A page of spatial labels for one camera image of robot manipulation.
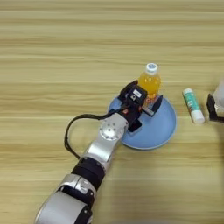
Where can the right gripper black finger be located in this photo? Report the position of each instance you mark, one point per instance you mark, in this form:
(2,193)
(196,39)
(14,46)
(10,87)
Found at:
(211,109)

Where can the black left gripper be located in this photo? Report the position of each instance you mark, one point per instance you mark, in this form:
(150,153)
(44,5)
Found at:
(134,112)

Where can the orange juice bottle white cap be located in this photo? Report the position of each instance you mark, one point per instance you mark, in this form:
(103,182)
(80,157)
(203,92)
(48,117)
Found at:
(149,81)

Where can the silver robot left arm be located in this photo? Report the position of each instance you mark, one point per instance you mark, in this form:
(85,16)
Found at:
(96,154)

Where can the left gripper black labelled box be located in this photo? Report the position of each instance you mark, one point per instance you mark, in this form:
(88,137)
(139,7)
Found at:
(136,94)

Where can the green white glue stick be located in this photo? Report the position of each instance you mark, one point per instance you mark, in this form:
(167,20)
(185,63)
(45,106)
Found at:
(193,105)

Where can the round blue plate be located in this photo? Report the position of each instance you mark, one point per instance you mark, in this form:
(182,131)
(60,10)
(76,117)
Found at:
(157,131)

